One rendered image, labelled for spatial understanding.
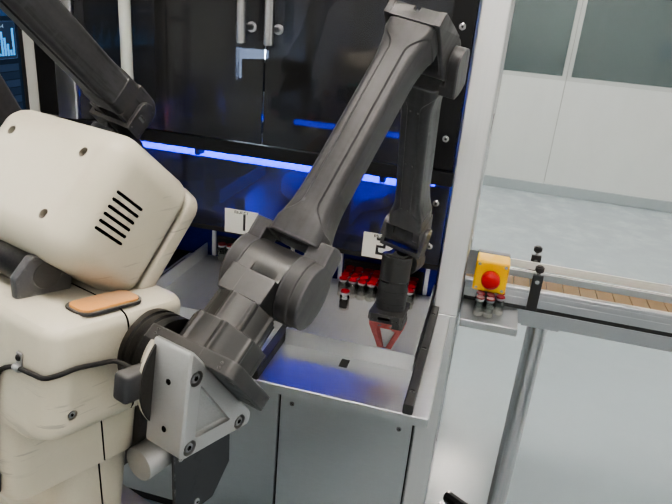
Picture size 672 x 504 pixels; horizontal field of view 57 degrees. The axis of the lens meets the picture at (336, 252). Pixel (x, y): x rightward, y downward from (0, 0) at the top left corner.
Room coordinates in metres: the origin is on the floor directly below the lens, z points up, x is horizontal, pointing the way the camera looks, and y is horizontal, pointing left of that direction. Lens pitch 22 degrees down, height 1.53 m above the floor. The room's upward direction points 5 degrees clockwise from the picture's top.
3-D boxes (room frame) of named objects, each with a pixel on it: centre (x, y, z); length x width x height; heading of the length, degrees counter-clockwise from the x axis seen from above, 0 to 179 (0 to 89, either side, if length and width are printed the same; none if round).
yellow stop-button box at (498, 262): (1.28, -0.35, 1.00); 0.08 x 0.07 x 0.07; 167
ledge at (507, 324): (1.31, -0.37, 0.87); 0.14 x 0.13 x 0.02; 167
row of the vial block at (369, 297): (1.31, -0.10, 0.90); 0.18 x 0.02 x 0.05; 77
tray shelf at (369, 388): (1.19, 0.10, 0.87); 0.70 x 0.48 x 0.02; 77
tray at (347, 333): (1.22, -0.08, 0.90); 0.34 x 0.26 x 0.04; 167
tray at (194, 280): (1.30, 0.25, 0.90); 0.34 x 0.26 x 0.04; 167
